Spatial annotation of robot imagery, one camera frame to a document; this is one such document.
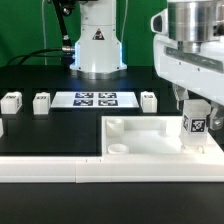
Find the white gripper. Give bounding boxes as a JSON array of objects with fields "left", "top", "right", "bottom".
[{"left": 151, "top": 9, "right": 224, "bottom": 130}]

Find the white square tabletop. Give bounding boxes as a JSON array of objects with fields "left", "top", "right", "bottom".
[{"left": 101, "top": 116, "right": 215, "bottom": 155}]

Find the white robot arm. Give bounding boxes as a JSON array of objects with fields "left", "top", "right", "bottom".
[{"left": 70, "top": 0, "right": 224, "bottom": 130}]

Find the white base tag plate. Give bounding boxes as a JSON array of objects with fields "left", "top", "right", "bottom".
[{"left": 51, "top": 91, "right": 139, "bottom": 108}]

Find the white L-shaped obstacle wall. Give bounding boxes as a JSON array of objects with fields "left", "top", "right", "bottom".
[{"left": 0, "top": 117, "right": 224, "bottom": 184}]

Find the black cable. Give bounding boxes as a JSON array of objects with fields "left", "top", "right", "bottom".
[{"left": 6, "top": 48, "right": 76, "bottom": 66}]

